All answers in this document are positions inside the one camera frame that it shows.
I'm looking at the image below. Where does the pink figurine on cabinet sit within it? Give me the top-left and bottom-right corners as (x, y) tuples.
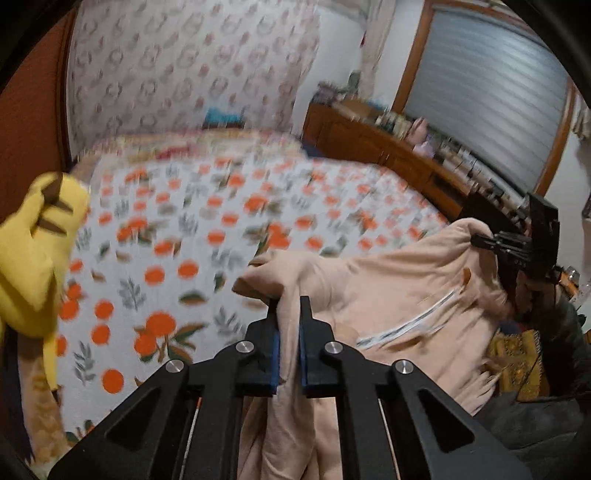
(406, 118), (428, 147)

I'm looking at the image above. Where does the orange fruit print blanket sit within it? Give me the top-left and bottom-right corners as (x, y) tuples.
(56, 155), (446, 444)

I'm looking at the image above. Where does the floral quilt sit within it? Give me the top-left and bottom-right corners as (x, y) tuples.
(71, 128), (305, 183)

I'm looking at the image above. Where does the patterned lace wall curtain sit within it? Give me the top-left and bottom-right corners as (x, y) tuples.
(68, 1), (320, 152)

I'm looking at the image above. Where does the yellow Pikachu plush toy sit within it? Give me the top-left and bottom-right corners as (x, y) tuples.
(1, 172), (90, 390)

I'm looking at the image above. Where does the grey window blind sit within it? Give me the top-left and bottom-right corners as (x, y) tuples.
(405, 5), (569, 190)

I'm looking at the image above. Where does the peach t-shirt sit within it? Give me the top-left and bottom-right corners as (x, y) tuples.
(233, 218), (509, 479)

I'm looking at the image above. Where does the yellow patterned cloth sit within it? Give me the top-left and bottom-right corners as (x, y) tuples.
(487, 330), (548, 402)

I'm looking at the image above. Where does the wooden sideboard cabinet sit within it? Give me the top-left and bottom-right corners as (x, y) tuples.
(303, 103), (470, 220)

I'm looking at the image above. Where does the blue item at bedhead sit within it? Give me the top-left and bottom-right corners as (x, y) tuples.
(202, 107), (245, 129)

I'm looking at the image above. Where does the cream window curtain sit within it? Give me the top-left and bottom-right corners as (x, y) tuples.
(358, 0), (397, 100)

